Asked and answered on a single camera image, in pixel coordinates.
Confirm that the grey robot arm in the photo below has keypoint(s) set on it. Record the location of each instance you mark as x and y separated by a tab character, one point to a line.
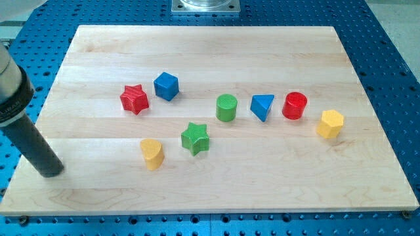
16	89

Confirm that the blue cube block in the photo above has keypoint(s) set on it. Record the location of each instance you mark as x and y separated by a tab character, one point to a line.
166	86

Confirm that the light wooden board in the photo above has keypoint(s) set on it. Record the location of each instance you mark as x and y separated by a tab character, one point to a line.
280	165

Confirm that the left board clamp bolt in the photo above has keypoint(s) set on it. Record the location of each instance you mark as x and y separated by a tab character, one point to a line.
23	220

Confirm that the board clamp bolt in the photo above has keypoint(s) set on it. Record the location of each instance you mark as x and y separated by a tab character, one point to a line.
405	214
23	220

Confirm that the right board clamp bolt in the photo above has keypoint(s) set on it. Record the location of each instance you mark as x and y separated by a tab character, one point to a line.
405	214

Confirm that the green cylinder block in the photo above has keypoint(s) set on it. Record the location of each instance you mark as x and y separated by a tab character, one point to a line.
226	106

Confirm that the green star block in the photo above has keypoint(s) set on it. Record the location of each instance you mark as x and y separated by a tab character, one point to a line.
195	138

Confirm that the blue triangular prism block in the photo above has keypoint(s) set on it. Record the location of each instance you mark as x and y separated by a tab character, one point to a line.
261	105

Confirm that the red star block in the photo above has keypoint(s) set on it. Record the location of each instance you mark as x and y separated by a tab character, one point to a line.
134	99

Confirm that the red cylinder block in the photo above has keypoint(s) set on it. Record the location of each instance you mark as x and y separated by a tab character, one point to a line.
294	105

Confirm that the yellow hexagonal prism block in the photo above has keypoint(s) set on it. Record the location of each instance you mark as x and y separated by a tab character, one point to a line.
330	124

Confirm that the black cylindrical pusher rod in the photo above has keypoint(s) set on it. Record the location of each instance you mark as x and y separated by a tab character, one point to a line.
32	145

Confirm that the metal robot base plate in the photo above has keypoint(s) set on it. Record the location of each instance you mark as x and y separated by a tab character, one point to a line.
205	6

